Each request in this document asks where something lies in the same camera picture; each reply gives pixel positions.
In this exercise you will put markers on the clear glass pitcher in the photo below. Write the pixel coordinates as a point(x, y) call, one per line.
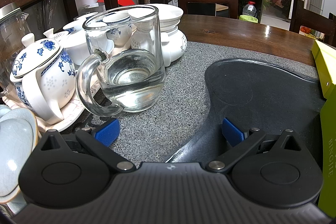
point(131, 82)

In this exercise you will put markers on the blue-rimmed white teacup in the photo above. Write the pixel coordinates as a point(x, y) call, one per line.
point(118, 27)

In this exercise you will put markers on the plain white teacup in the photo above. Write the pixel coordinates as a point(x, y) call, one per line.
point(141, 14)

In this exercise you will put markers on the large clear water bottle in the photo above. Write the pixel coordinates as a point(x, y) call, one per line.
point(250, 8)

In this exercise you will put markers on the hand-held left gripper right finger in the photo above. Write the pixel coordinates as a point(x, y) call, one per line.
point(232, 132)

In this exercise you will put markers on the white lidded gaiwan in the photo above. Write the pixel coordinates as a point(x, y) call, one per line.
point(74, 48)

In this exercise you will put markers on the pale celadon bowl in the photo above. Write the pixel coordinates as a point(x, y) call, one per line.
point(15, 150)

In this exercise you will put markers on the glass kettle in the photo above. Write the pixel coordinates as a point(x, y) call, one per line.
point(11, 37)

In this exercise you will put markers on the white lidded porcelain jar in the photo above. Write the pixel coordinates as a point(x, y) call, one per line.
point(173, 45)

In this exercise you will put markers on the white bucket with green lid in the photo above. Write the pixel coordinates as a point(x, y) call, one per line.
point(248, 18)

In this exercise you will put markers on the wide white bowl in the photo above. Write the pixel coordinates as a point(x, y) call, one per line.
point(170, 14)

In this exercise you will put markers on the yellow-green shoe box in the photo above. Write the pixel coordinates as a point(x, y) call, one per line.
point(328, 134)

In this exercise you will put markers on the grey stone tea tray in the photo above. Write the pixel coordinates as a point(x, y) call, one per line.
point(183, 98)

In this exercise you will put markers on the blue and white porcelain teapot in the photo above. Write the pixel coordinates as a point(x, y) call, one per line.
point(44, 74)

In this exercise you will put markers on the white ceramic serving tray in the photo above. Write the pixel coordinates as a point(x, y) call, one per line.
point(71, 115)

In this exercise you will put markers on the wooden desktop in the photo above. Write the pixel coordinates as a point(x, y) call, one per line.
point(249, 37)

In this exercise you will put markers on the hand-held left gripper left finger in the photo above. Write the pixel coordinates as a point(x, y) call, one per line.
point(107, 132)

